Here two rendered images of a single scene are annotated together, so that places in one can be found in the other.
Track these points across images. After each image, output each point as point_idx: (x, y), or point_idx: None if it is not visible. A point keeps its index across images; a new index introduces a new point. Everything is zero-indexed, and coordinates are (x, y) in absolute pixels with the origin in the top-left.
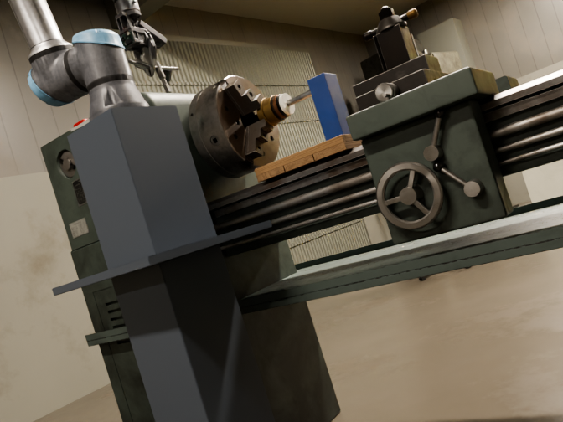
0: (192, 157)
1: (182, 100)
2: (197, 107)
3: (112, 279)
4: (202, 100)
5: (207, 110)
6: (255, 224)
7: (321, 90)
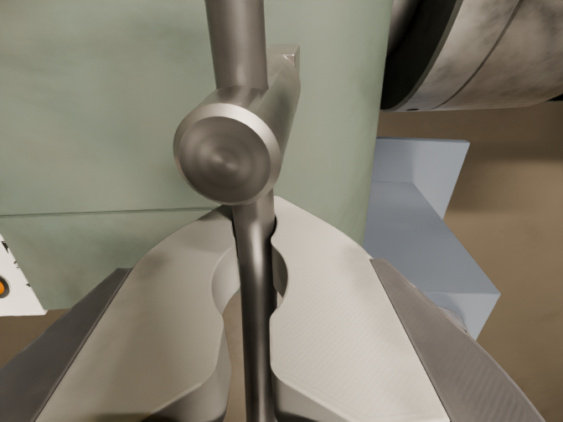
0: (455, 236)
1: (382, 84)
2: (449, 104)
3: None
4: (485, 95)
5: (482, 108)
6: (460, 168)
7: None
